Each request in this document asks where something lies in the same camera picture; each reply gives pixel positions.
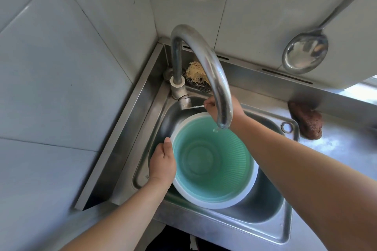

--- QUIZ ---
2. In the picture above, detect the white plastic bowl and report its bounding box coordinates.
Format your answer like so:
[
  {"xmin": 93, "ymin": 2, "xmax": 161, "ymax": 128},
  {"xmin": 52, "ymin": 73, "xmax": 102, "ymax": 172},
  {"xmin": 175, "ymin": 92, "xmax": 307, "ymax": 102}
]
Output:
[{"xmin": 170, "ymin": 112, "xmax": 260, "ymax": 210}]

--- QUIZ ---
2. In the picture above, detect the person's dark clothing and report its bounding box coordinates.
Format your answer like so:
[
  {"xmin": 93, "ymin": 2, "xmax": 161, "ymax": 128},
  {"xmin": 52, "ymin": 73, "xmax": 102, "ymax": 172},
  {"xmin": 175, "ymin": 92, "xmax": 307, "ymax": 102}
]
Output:
[{"xmin": 146, "ymin": 224, "xmax": 208, "ymax": 251}]

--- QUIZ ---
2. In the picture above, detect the person's right hand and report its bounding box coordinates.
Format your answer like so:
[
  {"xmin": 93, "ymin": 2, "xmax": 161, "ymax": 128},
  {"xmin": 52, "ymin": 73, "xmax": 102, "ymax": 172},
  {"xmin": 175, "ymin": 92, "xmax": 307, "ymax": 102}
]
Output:
[{"xmin": 204, "ymin": 95, "xmax": 248, "ymax": 131}]

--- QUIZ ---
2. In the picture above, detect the person's right forearm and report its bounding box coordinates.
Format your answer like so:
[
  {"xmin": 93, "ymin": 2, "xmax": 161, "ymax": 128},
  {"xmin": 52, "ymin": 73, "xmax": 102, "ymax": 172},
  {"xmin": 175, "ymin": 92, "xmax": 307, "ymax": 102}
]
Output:
[{"xmin": 232, "ymin": 115, "xmax": 377, "ymax": 251}]

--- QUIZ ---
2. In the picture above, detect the dark scouring pad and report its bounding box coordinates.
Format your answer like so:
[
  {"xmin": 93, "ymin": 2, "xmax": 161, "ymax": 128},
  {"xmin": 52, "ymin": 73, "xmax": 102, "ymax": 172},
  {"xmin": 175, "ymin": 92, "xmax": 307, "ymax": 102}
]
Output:
[{"xmin": 182, "ymin": 69, "xmax": 212, "ymax": 94}]

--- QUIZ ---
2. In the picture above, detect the stainless steel sink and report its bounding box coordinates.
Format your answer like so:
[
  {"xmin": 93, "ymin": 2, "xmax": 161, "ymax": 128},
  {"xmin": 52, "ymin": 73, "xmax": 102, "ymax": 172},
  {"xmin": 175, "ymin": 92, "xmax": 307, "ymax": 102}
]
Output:
[{"xmin": 74, "ymin": 43, "xmax": 301, "ymax": 245}]

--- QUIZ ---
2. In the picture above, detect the person's left forearm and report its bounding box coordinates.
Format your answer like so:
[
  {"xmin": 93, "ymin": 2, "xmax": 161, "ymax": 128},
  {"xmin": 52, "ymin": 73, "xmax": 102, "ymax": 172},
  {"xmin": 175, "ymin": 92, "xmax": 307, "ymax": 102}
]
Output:
[{"xmin": 60, "ymin": 179, "xmax": 169, "ymax": 251}]

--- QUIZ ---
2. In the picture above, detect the yellow fibrous scrubber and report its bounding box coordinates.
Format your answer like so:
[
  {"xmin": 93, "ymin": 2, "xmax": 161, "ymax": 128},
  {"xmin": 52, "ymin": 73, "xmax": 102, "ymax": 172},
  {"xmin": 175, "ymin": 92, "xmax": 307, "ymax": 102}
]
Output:
[{"xmin": 186, "ymin": 62, "xmax": 210, "ymax": 84}]

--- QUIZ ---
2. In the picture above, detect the green plastic strainer basket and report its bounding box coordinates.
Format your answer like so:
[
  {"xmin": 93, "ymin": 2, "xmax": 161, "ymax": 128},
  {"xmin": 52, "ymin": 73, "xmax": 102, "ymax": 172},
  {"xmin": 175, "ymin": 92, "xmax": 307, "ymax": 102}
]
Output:
[{"xmin": 174, "ymin": 118, "xmax": 255, "ymax": 203}]

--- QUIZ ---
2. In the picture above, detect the curved steel faucet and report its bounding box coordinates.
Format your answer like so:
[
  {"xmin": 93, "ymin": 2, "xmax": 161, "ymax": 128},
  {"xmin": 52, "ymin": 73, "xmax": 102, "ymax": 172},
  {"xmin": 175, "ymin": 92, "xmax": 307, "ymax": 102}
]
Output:
[{"xmin": 163, "ymin": 24, "xmax": 234, "ymax": 129}]

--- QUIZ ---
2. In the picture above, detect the brown sponge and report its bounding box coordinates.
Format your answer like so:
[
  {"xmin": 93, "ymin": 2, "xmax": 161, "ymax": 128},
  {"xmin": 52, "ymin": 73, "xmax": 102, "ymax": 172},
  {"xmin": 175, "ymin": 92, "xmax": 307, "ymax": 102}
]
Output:
[{"xmin": 288, "ymin": 101, "xmax": 323, "ymax": 141}]

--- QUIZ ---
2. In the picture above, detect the steel ladle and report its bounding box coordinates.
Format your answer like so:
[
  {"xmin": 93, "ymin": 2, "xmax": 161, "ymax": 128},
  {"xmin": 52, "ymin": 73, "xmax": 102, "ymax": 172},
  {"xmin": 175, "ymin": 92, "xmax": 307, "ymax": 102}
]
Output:
[{"xmin": 282, "ymin": 0, "xmax": 377, "ymax": 75}]

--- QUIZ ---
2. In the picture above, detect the person's left hand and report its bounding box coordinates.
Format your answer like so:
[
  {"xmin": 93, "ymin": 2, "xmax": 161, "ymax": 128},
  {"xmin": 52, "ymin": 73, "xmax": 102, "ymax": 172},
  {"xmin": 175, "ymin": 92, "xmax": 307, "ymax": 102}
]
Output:
[{"xmin": 146, "ymin": 137, "xmax": 177, "ymax": 190}]

